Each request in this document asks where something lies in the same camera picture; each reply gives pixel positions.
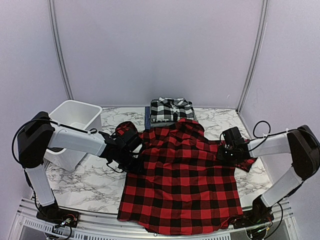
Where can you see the white plastic bin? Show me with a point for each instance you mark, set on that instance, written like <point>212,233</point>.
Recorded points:
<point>71,139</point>

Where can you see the aluminium front frame rail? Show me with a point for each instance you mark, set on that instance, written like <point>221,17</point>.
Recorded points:
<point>102,226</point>

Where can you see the blue checked folded shirt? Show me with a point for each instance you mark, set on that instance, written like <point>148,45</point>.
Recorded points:
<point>147,122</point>

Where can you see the black white plaid folded shirt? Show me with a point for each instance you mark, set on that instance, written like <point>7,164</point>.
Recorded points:
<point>166,109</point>

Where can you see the wall aluminium profile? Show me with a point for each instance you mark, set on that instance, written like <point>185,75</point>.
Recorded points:
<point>255,54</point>
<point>59,50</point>

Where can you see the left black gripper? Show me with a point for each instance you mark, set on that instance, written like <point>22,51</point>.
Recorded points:
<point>136,169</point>

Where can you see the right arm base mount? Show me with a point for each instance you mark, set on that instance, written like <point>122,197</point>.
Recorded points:
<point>248,219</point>

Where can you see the red black plaid shirt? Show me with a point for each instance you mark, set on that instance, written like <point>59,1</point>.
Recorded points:
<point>184,189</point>

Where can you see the left wall aluminium profile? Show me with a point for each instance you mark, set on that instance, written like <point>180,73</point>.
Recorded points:
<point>59,50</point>

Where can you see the right wall aluminium profile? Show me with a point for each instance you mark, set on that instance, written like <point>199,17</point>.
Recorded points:
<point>255,54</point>

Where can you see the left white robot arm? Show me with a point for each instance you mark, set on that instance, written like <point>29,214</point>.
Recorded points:
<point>31,141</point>

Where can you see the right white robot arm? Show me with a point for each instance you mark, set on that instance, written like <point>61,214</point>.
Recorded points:
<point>300,144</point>

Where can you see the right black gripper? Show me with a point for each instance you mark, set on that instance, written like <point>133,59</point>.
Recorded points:
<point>219,154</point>

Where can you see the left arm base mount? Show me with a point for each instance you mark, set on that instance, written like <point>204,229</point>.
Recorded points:
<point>71,218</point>

